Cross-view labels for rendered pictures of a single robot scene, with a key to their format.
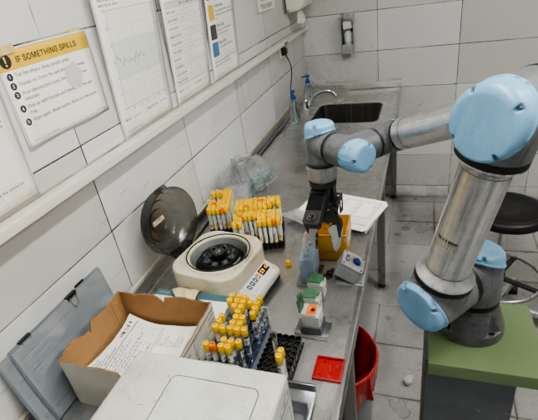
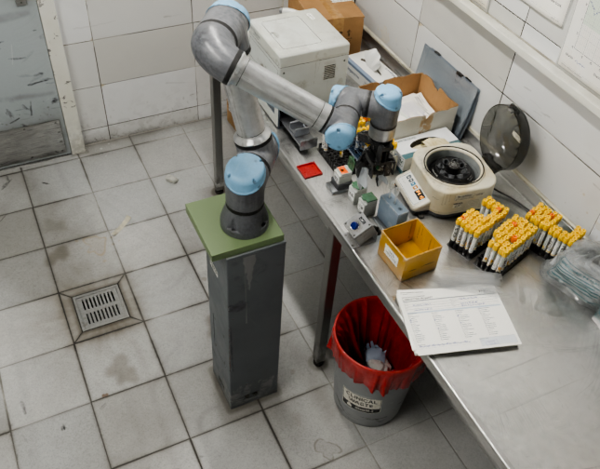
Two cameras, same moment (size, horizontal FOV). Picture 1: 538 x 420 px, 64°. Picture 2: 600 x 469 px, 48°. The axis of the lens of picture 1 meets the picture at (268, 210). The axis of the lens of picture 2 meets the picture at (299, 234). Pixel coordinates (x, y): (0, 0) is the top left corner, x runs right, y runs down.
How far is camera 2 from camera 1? 2.46 m
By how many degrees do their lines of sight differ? 93
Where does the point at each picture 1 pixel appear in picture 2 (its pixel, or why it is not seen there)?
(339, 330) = (326, 194)
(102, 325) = (441, 100)
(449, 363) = not seen: hidden behind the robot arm
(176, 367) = (325, 43)
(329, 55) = not seen: outside the picture
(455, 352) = not seen: hidden behind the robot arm
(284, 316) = (370, 188)
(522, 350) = (205, 216)
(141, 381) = (330, 36)
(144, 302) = (439, 116)
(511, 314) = (220, 242)
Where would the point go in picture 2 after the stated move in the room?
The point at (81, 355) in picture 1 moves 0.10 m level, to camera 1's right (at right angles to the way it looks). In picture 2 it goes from (427, 89) to (412, 100)
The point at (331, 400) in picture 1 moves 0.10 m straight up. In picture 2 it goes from (294, 158) to (295, 136)
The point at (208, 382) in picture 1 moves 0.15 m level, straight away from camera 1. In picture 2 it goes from (305, 44) to (344, 56)
